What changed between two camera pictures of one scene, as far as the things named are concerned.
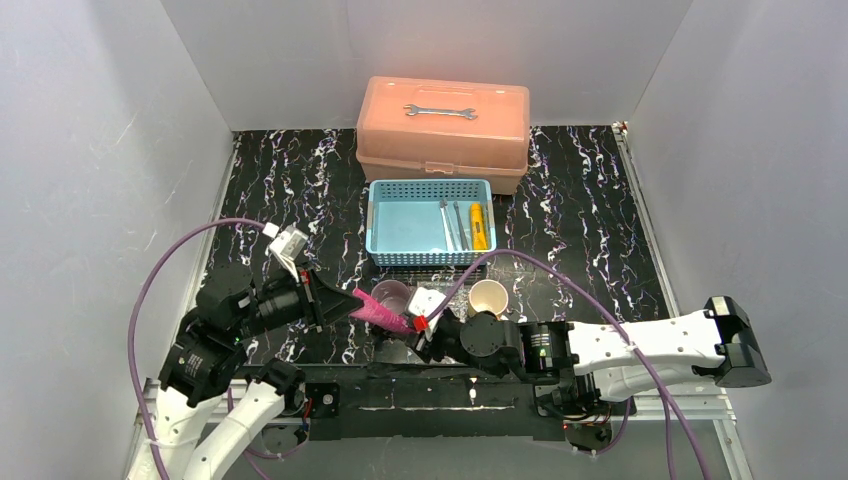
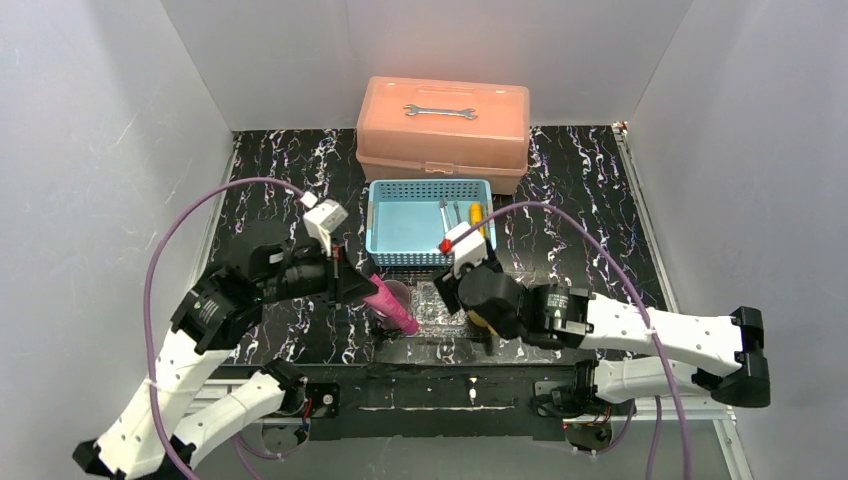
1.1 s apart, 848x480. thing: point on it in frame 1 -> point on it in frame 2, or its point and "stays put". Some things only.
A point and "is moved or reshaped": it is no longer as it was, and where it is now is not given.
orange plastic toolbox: x=444 y=129 stays put
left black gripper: x=312 y=300 -> x=337 y=279
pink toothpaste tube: x=374 y=311 is moved or reshaped
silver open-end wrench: x=414 y=110 stays put
